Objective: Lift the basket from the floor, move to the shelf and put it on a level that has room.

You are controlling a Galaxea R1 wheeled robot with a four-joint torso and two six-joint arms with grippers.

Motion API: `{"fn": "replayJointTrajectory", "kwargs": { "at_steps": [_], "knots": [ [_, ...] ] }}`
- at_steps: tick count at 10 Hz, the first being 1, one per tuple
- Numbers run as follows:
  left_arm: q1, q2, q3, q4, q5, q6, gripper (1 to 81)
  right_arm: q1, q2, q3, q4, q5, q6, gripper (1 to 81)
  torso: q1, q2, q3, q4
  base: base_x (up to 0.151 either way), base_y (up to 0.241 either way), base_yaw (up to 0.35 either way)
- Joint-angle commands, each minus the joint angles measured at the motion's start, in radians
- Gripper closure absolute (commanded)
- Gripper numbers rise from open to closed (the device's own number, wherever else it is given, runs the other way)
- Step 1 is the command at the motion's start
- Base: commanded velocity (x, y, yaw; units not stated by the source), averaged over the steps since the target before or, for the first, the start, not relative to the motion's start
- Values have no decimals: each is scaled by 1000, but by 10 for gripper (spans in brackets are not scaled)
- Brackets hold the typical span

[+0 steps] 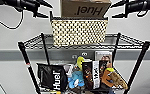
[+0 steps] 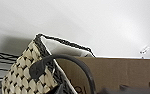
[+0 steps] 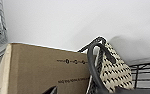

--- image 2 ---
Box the tan cardboard box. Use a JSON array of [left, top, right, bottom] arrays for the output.
[[55, 56, 150, 94]]

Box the black wire shelf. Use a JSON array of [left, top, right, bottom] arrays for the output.
[[0, 49, 20, 83]]

